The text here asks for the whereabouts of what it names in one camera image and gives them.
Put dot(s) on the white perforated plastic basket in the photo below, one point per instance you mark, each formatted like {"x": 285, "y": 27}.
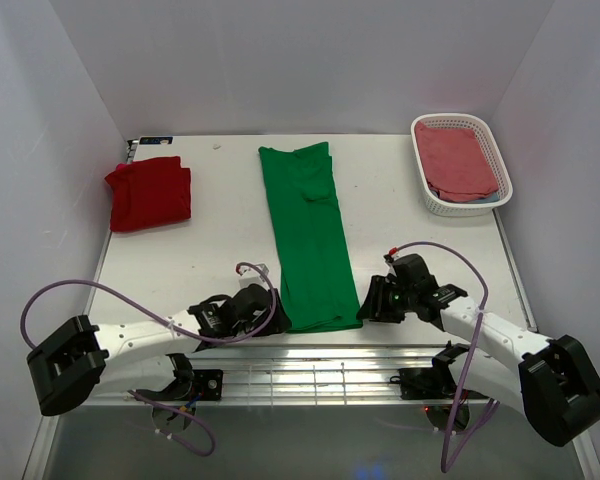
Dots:
{"x": 490, "y": 150}

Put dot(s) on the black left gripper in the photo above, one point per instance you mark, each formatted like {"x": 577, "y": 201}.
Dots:
{"x": 281, "y": 322}

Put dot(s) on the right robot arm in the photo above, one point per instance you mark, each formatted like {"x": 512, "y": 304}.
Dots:
{"x": 552, "y": 382}

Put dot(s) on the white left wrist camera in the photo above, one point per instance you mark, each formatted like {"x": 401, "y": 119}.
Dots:
{"x": 249, "y": 276}

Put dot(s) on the pink t shirt in basket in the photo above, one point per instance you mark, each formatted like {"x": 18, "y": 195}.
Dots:
{"x": 455, "y": 168}

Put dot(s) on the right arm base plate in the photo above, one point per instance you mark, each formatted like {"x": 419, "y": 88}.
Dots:
{"x": 423, "y": 384}

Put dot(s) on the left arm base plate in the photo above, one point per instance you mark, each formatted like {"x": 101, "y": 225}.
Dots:
{"x": 200, "y": 385}

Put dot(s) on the folded red t shirt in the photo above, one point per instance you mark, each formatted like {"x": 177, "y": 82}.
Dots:
{"x": 148, "y": 194}

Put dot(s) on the blue label sticker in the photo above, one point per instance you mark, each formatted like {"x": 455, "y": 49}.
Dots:
{"x": 156, "y": 140}

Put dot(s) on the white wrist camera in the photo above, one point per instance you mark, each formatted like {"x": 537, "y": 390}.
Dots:
{"x": 392, "y": 260}
{"x": 249, "y": 276}

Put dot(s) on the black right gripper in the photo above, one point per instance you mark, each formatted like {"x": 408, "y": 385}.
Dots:
{"x": 374, "y": 307}

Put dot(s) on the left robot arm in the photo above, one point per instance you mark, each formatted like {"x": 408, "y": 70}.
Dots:
{"x": 80, "y": 358}

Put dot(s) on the aluminium rail frame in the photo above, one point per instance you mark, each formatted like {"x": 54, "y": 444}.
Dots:
{"x": 285, "y": 413}

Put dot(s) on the green t shirt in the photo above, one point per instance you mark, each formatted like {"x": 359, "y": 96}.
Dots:
{"x": 317, "y": 287}

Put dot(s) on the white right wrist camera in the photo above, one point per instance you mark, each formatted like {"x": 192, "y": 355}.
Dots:
{"x": 392, "y": 260}

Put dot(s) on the light blue t shirt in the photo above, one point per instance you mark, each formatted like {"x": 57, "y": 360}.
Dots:
{"x": 490, "y": 199}

